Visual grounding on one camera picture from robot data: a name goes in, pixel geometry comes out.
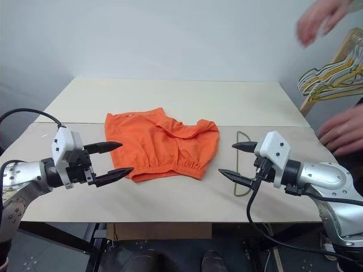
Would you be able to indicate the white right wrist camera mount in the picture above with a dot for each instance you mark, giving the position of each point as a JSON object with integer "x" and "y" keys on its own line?
{"x": 272, "y": 147}

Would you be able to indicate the dark rounded shape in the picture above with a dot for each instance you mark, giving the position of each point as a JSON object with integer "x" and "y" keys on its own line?
{"x": 144, "y": 262}
{"x": 214, "y": 262}

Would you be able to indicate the wooden clothes rack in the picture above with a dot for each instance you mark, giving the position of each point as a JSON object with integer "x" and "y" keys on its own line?
{"x": 339, "y": 54}

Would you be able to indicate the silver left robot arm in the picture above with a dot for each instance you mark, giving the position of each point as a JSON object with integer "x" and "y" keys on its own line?
{"x": 25, "y": 173}

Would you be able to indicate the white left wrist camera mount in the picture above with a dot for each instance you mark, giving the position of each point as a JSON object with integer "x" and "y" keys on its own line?
{"x": 63, "y": 141}

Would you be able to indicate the bare person hand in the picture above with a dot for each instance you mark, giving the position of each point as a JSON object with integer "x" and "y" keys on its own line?
{"x": 346, "y": 133}
{"x": 314, "y": 20}

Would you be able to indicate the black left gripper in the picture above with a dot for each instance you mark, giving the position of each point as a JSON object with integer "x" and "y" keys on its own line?
{"x": 79, "y": 170}

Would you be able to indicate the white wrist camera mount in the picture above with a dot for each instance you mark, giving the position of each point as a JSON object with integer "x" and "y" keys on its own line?
{"x": 272, "y": 147}
{"x": 63, "y": 141}

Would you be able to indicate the orange cloth garment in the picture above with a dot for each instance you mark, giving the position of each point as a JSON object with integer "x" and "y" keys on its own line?
{"x": 158, "y": 147}

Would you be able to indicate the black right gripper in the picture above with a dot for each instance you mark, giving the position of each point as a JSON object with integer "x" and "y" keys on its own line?
{"x": 271, "y": 170}

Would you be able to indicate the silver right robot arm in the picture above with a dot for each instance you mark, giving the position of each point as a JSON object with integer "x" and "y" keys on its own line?
{"x": 326, "y": 175}

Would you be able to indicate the black metal table frame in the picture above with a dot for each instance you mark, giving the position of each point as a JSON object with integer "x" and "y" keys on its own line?
{"x": 96, "y": 249}

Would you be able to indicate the person forearm dark sleeve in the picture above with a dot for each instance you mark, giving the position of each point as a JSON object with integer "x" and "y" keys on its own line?
{"x": 359, "y": 103}

